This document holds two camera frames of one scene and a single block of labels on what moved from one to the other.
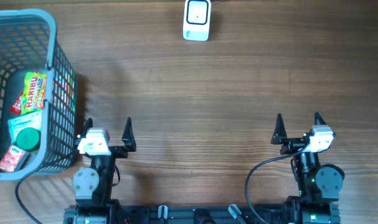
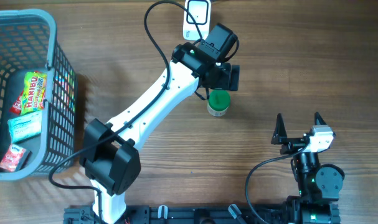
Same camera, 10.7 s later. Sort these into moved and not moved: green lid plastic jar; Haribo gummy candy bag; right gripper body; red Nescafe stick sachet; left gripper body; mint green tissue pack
Moved: left gripper body; green lid plastic jar
Not moved: mint green tissue pack; right gripper body; Haribo gummy candy bag; red Nescafe stick sachet
